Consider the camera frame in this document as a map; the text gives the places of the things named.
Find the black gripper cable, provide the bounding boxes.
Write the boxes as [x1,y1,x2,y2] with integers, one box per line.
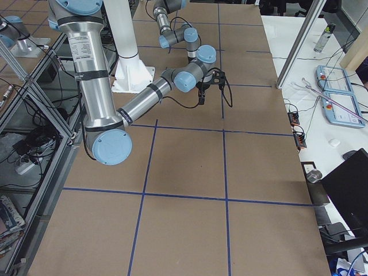
[160,67,233,109]

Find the blue teach pendant upper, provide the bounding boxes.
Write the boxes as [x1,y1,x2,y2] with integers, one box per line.
[316,65,354,94]

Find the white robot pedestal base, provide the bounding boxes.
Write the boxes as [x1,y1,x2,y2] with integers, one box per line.
[103,0,155,93]

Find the aluminium frame post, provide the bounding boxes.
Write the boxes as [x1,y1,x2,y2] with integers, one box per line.
[276,0,326,89]

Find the small metal cup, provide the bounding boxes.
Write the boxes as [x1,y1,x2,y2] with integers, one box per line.
[306,169,323,183]

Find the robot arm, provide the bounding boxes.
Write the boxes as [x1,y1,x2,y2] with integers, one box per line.
[152,0,200,61]
[49,1,225,165]

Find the clear plastic bottle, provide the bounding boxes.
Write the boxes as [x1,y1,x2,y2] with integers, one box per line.
[313,23,336,52]

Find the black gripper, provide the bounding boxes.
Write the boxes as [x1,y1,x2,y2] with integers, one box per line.
[198,69,225,105]

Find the small white case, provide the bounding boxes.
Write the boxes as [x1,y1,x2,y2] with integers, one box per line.
[328,139,340,148]

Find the white power strip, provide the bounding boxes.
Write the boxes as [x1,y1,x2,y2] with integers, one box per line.
[15,160,37,175]

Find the blue teach pendant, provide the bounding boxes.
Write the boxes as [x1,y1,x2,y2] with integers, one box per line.
[322,91,366,128]
[316,65,354,94]

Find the blue teach pendant lower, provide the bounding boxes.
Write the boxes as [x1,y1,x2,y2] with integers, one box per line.
[322,91,366,128]

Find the black monitor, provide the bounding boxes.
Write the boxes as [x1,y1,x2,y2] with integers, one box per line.
[321,148,367,237]

